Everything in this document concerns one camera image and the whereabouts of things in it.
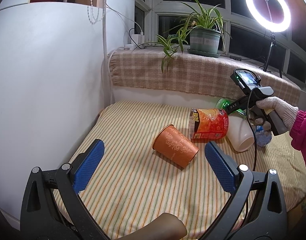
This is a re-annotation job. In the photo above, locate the pink sleeve forearm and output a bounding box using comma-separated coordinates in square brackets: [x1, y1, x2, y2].
[290, 111, 306, 165]

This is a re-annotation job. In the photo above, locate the white plastic cup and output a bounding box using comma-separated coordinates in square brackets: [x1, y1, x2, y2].
[226, 114, 254, 152]

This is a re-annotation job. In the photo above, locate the blue orange label cup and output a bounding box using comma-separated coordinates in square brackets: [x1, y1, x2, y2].
[255, 126, 272, 147]

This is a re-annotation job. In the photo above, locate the red orange label cup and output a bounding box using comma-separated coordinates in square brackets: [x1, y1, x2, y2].
[189, 108, 228, 140]

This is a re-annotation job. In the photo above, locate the orange patterned paper cup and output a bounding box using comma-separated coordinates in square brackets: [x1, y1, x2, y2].
[152, 124, 199, 168]

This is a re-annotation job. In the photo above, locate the white knit gloved hand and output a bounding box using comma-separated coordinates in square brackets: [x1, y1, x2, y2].
[256, 96, 299, 131]

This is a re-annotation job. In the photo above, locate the green plant pot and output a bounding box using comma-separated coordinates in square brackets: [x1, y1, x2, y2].
[188, 28, 221, 58]

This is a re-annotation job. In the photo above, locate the spider plant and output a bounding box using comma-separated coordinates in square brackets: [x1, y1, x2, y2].
[145, 0, 231, 73]

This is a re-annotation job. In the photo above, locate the brown chair back top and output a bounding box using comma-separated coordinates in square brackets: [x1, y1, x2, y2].
[120, 213, 187, 240]

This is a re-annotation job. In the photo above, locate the beige plaid blanket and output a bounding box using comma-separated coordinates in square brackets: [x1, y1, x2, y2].
[109, 47, 301, 106]

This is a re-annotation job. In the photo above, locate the white power adapter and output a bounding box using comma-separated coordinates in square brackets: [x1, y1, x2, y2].
[131, 32, 145, 45]

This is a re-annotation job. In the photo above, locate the white round cabinet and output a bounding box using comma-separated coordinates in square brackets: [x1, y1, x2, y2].
[0, 2, 128, 230]

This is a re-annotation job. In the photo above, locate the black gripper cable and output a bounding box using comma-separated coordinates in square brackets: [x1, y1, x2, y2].
[245, 74, 263, 172]

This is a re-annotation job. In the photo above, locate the ring light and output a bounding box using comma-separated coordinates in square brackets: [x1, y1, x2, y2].
[245, 0, 291, 33]

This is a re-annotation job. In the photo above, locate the bead necklace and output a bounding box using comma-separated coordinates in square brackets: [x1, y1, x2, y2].
[87, 0, 105, 26]

